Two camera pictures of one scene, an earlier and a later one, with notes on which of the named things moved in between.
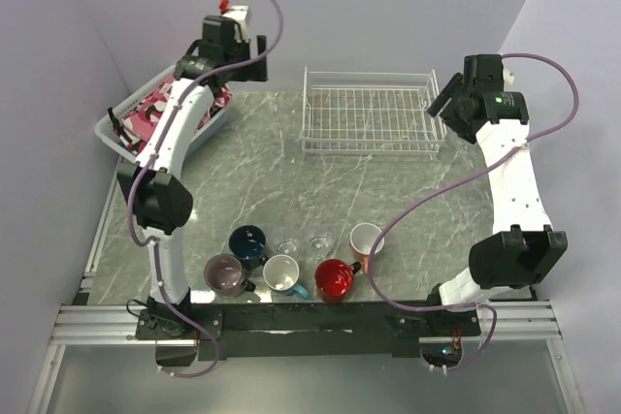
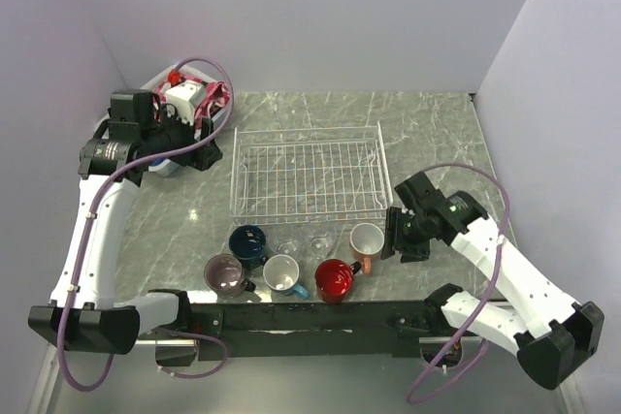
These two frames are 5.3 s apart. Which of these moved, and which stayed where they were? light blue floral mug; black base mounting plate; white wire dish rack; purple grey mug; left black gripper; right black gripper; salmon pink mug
Moved: white wire dish rack; right black gripper; left black gripper
Stayed: purple grey mug; black base mounting plate; salmon pink mug; light blue floral mug
